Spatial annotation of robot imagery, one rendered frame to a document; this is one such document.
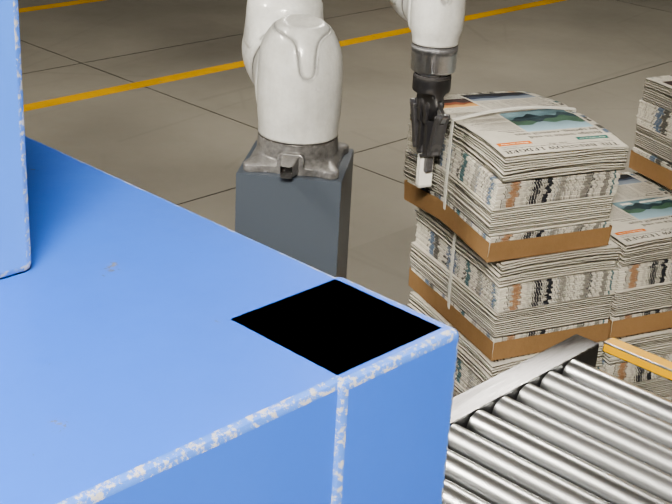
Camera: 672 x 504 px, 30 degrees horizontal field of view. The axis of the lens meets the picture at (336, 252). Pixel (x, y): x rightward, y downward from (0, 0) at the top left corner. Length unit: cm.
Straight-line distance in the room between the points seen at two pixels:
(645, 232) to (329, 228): 71
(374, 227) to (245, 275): 415
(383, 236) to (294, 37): 244
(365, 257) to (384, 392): 395
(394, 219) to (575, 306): 229
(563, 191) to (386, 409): 194
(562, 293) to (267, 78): 75
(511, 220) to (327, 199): 36
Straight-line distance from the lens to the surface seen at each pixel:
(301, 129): 233
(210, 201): 495
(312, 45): 231
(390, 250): 458
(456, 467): 188
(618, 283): 269
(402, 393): 56
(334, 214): 236
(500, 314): 254
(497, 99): 269
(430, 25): 240
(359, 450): 56
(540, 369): 216
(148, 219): 69
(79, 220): 69
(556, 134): 250
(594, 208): 255
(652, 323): 279
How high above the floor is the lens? 181
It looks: 24 degrees down
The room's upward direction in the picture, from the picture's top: 3 degrees clockwise
